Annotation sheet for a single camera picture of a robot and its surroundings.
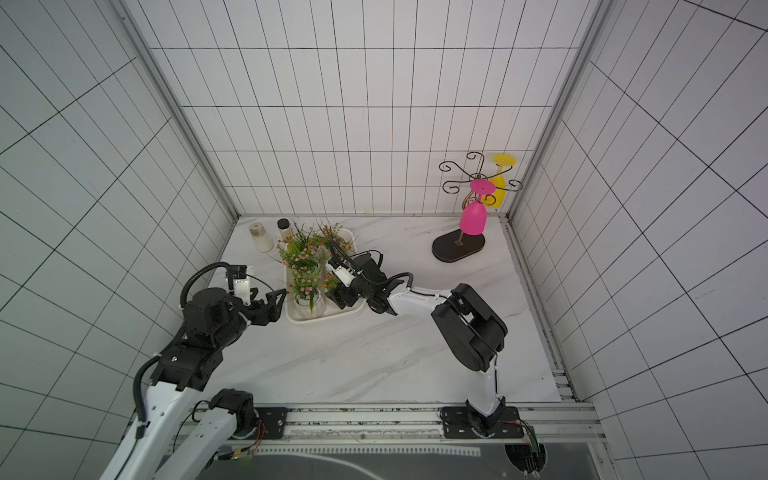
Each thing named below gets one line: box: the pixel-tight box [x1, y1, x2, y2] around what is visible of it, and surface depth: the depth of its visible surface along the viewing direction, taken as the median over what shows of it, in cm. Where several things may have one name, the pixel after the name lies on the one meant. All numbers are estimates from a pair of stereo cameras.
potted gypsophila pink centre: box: [276, 223, 320, 271], surface depth 92 cm
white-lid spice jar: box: [249, 222, 274, 253], surface depth 106 cm
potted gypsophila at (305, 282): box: [290, 267, 323, 314], surface depth 85 cm
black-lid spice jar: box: [277, 218, 290, 236], surface depth 106 cm
